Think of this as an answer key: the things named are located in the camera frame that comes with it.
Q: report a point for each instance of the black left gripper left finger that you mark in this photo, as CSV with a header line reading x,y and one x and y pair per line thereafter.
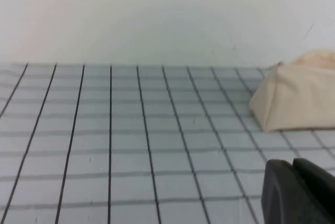
x,y
282,197

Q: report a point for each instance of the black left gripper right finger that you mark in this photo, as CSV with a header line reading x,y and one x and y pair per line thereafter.
x,y
323,195

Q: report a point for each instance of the beige fabric pencil case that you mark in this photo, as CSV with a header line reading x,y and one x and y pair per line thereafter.
x,y
301,98

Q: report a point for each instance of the light blue grid mat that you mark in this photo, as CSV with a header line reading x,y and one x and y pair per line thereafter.
x,y
104,143

